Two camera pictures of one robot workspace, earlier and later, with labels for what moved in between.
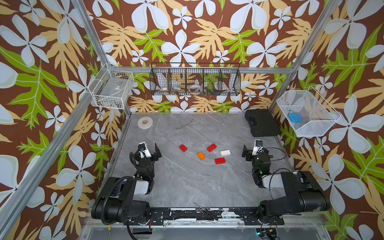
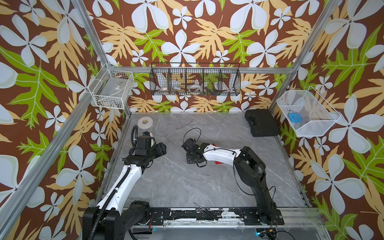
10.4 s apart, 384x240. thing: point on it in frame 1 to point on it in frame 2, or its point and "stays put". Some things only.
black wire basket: [192, 79] stays put
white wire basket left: [111, 88] stays put
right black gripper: [249, 155] to [188, 159]
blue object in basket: [295, 117] stays put
